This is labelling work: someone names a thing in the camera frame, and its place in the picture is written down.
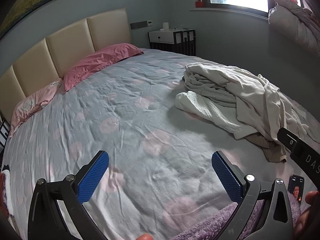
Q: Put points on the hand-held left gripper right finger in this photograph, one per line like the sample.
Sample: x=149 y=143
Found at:
x=225 y=177

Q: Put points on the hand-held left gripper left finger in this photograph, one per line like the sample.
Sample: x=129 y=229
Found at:
x=93 y=177

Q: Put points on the white fleece garment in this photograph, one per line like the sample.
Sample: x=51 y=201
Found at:
x=250 y=85

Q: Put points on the person's right hand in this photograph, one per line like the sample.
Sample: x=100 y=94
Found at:
x=312 y=197

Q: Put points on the beige garment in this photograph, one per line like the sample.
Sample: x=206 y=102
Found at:
x=272 y=152

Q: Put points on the black smartphone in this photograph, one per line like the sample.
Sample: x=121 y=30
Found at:
x=296 y=187

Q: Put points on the purple fluffy blanket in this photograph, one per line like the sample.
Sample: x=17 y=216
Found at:
x=212 y=227

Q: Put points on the white crinkled garment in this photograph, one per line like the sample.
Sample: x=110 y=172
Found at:
x=215 y=115

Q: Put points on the bed with grey dotted sheet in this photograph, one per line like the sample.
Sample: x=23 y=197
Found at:
x=125 y=105

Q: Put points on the grey pants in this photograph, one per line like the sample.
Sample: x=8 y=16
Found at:
x=212 y=90

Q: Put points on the light pink pillow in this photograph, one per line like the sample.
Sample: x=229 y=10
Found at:
x=35 y=102

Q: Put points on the white drawer nightstand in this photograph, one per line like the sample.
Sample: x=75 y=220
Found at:
x=4 y=135

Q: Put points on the dark pink pillow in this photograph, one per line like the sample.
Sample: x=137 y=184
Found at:
x=100 y=60

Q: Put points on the grey duvet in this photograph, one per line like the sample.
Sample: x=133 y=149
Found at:
x=292 y=22

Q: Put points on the beige padded headboard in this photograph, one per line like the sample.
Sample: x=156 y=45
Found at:
x=67 y=47

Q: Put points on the black and white nightstand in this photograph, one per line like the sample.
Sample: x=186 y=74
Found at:
x=162 y=38

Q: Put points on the small white table lamp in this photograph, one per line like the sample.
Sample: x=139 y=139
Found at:
x=166 y=26

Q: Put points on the red cup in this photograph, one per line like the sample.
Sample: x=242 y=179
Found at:
x=199 y=4

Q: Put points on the dark wall switch panel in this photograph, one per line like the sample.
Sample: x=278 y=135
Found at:
x=138 y=25

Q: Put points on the white wall thermostat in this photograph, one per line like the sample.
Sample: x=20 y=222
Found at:
x=150 y=23

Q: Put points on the framed wall painting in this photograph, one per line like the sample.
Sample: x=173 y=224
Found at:
x=37 y=2

